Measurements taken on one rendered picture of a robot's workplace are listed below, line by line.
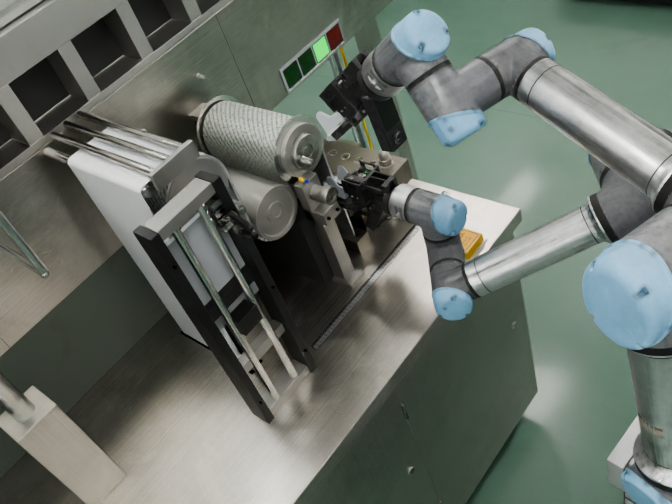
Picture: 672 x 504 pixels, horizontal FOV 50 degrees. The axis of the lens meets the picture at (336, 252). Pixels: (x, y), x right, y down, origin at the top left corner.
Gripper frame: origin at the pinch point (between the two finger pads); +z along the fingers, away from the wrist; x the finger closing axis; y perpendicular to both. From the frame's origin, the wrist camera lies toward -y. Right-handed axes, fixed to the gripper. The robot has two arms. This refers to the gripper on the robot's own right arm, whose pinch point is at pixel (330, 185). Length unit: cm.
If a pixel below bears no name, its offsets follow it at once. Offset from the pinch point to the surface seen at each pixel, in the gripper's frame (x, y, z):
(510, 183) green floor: -119, -109, 34
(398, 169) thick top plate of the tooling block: -15.9, -6.1, -6.7
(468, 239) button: -10.4, -16.6, -27.8
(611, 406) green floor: -37, -109, -48
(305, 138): 5.3, 18.9, -4.8
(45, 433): 78, 5, 3
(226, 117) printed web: 8.1, 22.0, 15.3
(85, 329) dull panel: 57, -5, 30
